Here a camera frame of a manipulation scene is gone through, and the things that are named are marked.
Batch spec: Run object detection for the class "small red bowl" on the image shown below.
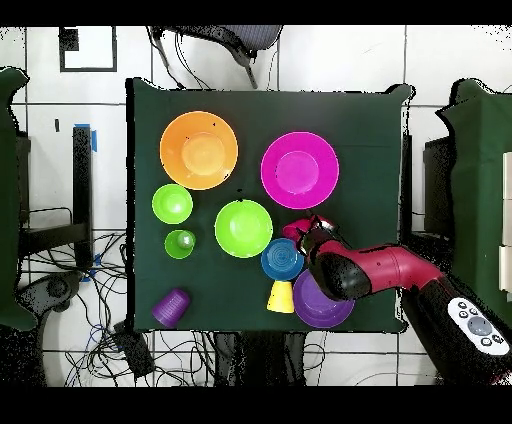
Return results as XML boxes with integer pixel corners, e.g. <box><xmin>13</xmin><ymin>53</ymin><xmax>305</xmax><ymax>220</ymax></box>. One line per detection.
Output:
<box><xmin>281</xmin><ymin>218</ymin><xmax>312</xmax><ymax>242</ymax></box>

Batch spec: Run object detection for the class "small blue bowl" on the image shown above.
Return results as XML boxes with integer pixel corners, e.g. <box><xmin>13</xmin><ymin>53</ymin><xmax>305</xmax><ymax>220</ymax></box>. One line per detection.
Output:
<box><xmin>260</xmin><ymin>237</ymin><xmax>306</xmax><ymax>282</ymax></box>

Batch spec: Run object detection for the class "large pink bowl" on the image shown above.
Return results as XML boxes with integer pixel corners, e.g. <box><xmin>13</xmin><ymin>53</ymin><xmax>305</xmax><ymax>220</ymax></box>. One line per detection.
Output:
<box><xmin>260</xmin><ymin>130</ymin><xmax>341</xmax><ymax>211</ymax></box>

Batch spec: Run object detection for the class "yellow cup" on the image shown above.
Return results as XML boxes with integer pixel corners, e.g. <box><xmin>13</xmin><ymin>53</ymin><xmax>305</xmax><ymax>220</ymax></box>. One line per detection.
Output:
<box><xmin>266</xmin><ymin>280</ymin><xmax>296</xmax><ymax>314</ymax></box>

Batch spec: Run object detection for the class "medium green bowl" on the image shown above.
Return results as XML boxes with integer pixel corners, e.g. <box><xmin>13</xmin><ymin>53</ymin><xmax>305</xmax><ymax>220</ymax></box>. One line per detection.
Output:
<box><xmin>214</xmin><ymin>198</ymin><xmax>275</xmax><ymax>260</ymax></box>

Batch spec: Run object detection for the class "purple bowl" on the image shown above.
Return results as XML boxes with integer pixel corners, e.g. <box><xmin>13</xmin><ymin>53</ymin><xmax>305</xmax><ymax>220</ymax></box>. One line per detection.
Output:
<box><xmin>292</xmin><ymin>268</ymin><xmax>356</xmax><ymax>330</ymax></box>

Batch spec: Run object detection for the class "dark green tablecloth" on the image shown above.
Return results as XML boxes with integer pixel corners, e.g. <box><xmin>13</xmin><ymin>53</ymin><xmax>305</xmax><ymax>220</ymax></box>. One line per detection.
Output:
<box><xmin>124</xmin><ymin>76</ymin><xmax>414</xmax><ymax>336</ymax></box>

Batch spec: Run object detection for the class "green cup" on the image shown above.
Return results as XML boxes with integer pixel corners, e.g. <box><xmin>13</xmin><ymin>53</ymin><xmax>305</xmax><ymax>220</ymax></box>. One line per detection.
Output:
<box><xmin>164</xmin><ymin>228</ymin><xmax>198</xmax><ymax>260</ymax></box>

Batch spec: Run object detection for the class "large orange bowl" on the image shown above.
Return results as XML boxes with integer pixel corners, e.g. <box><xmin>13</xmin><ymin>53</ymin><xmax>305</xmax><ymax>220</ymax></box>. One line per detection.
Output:
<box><xmin>159</xmin><ymin>110</ymin><xmax>240</xmax><ymax>192</ymax></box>

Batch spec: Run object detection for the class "small green bowl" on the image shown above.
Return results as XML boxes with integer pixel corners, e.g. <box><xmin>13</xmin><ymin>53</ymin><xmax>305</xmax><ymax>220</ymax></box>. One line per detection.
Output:
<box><xmin>151</xmin><ymin>182</ymin><xmax>195</xmax><ymax>226</ymax></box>

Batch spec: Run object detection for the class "purple cup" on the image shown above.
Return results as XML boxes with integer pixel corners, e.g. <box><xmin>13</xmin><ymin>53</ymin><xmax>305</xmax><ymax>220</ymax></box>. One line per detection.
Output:
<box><xmin>150</xmin><ymin>287</ymin><xmax>192</xmax><ymax>329</ymax></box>

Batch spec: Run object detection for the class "green-clothed side table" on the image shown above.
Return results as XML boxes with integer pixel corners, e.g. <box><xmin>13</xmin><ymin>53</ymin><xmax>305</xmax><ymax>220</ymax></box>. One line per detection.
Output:
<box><xmin>435</xmin><ymin>78</ymin><xmax>512</xmax><ymax>321</ymax></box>
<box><xmin>0</xmin><ymin>66</ymin><xmax>38</xmax><ymax>332</ymax></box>

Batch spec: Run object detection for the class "grey office chair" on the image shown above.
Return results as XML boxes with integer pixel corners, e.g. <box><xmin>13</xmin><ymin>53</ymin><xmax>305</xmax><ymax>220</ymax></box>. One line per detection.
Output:
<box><xmin>148</xmin><ymin>25</ymin><xmax>284</xmax><ymax>90</ymax></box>

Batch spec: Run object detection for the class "black power strip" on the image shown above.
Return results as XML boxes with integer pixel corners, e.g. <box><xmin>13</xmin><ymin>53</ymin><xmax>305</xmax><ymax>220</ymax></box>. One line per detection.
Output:
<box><xmin>112</xmin><ymin>320</ymin><xmax>156</xmax><ymax>380</ymax></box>

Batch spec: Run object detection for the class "black metal stand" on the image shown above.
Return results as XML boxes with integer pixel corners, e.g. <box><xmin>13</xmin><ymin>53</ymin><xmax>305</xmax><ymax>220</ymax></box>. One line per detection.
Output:
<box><xmin>17</xmin><ymin>125</ymin><xmax>95</xmax><ymax>270</ymax></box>

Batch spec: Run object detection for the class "blue tape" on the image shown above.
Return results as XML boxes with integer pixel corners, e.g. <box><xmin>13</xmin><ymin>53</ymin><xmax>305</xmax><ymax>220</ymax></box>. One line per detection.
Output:
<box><xmin>74</xmin><ymin>123</ymin><xmax>98</xmax><ymax>154</ymax></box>

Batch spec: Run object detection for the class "black caster leg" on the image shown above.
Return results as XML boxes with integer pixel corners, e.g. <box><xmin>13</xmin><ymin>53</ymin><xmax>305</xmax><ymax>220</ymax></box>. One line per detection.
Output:
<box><xmin>16</xmin><ymin>270</ymin><xmax>84</xmax><ymax>314</ymax></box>

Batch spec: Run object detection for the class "black square frame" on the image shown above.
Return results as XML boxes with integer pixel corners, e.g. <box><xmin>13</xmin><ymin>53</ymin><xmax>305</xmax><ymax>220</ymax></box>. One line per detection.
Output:
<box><xmin>58</xmin><ymin>26</ymin><xmax>119</xmax><ymax>74</ymax></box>

